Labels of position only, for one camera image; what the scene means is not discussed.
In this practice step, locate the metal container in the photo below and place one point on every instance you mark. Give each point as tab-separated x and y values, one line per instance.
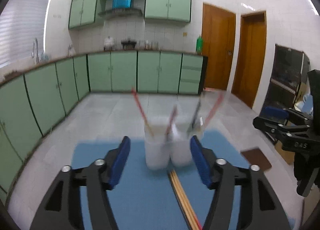
147	44

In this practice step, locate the black range hood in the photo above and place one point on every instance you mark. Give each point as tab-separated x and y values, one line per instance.
120	12

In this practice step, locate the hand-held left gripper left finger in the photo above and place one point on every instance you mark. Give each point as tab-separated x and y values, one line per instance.
120	162

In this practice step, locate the metal kitchen faucet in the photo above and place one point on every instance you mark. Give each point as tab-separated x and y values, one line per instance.
35	49

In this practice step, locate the brown board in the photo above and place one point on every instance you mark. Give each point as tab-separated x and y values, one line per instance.
257	158

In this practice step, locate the white window blind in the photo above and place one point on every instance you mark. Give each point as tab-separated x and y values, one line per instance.
22	19

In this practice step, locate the green bottle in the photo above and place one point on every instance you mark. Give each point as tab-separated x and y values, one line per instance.
199	44

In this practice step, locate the black spoon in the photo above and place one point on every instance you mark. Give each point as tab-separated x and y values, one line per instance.
196	116

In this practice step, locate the green base cabinets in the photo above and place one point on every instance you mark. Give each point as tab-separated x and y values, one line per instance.
125	72

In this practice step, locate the cardboard box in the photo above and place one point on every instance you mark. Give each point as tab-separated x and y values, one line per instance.
285	155

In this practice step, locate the black glass-front cabinet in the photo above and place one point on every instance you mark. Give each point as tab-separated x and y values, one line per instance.
285	69

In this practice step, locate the blue mat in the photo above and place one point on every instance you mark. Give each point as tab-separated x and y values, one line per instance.
140	195

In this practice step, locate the white cooking pot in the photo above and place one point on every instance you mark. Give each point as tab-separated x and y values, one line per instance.
109	43

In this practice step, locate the red-ended wooden chopstick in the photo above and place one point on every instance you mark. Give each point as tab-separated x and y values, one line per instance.
172	118
212	112
140	108

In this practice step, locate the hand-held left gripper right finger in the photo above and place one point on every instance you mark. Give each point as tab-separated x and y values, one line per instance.
201	162

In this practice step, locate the white plastic utensil holder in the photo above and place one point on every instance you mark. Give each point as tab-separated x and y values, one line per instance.
157	150

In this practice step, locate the plain wooden door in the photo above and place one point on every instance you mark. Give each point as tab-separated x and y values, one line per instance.
250	62

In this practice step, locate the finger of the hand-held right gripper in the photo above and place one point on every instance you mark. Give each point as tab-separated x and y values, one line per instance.
275	113
265	123

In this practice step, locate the blue-filmed hood chimney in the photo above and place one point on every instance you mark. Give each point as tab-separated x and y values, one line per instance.
122	1

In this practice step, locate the black wok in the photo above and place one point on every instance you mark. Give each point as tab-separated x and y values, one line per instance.
129	44

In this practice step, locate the bundle of wooden chopsticks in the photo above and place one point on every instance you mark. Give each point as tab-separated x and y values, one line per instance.
185	200

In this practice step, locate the light blue cloth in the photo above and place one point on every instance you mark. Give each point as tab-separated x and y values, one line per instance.
307	102

